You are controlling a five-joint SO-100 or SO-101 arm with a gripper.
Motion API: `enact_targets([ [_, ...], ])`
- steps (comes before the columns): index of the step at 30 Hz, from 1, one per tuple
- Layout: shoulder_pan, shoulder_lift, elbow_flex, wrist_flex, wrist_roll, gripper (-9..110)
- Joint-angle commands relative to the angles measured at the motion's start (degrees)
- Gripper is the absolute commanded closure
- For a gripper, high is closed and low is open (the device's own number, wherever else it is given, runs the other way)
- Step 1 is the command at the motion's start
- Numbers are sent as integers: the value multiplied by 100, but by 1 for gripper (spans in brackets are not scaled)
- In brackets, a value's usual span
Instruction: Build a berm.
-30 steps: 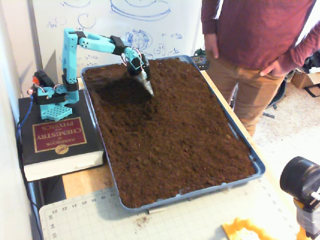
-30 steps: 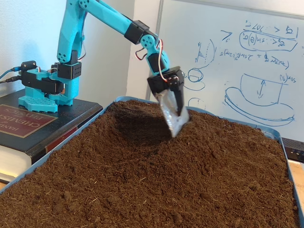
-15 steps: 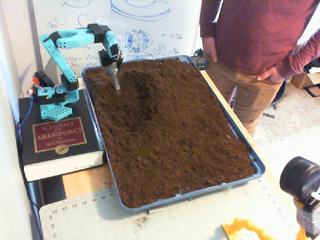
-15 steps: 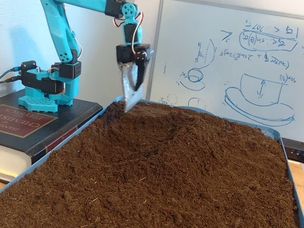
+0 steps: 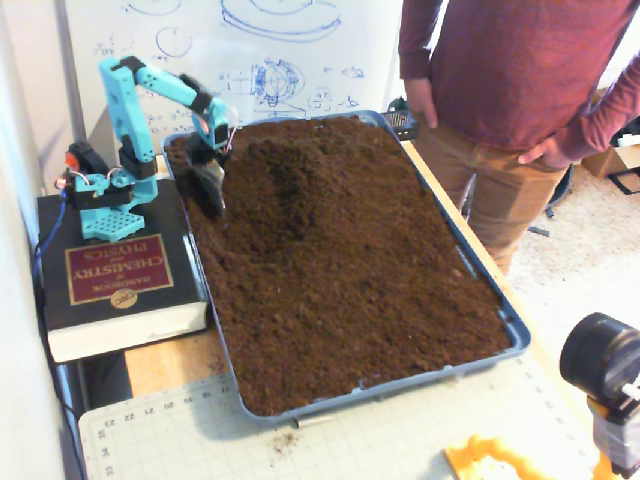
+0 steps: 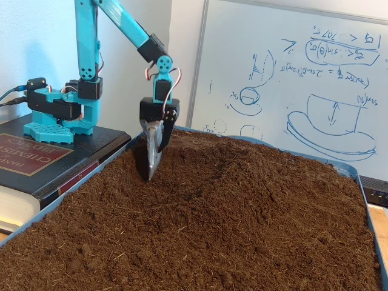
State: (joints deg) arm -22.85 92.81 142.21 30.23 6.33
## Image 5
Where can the person right hand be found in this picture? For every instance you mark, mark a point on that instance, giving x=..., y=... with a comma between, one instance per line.
x=422, y=102

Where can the person left hand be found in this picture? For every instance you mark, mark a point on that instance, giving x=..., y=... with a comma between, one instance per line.
x=547, y=155

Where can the black chemistry physics handbook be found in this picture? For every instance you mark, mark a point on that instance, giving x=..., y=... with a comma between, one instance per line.
x=55, y=280

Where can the grey gridded cutting mat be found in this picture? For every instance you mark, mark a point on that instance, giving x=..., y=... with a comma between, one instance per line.
x=350, y=440

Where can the person left forearm maroon sleeve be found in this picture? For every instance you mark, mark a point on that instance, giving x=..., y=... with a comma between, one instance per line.
x=600, y=115

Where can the small grey stick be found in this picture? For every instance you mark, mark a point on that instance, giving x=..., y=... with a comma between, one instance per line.
x=315, y=422

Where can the brown cardboard box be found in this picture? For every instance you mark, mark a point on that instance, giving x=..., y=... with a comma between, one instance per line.
x=607, y=160

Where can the person right forearm maroon sleeve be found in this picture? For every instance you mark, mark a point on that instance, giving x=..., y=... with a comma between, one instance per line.
x=415, y=50

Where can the person in maroon sweater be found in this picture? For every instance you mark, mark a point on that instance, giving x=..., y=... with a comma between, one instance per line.
x=510, y=75

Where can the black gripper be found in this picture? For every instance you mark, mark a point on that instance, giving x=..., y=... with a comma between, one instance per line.
x=204, y=156

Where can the blue plastic tray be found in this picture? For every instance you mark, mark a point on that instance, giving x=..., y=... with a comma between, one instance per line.
x=400, y=391

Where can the grey yellow camera stand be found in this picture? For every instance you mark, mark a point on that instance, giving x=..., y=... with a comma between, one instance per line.
x=615, y=440

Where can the yellow plastic part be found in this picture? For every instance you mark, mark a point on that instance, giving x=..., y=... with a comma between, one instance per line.
x=470, y=455

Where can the teal five-joint robot arm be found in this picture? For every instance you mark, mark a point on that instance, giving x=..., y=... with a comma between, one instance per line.
x=125, y=110

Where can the black round camera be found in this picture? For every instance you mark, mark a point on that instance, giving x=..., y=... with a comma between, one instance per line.
x=595, y=355

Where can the brown soil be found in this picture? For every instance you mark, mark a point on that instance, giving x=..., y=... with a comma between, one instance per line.
x=350, y=275

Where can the whiteboard with blue drawings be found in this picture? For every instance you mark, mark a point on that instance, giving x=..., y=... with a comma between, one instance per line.
x=250, y=50

